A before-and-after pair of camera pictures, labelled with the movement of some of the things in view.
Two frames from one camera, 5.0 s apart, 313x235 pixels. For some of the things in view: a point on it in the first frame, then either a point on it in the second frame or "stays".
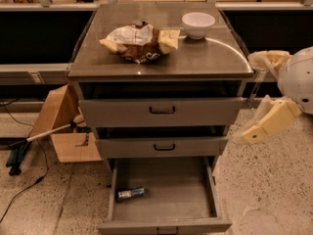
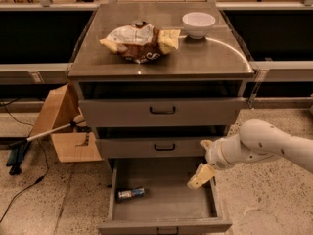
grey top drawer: x=161 y=112 stays
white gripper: x=297 y=78 -> x=217 y=155
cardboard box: x=61 y=108 stays
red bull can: x=129 y=193 stays
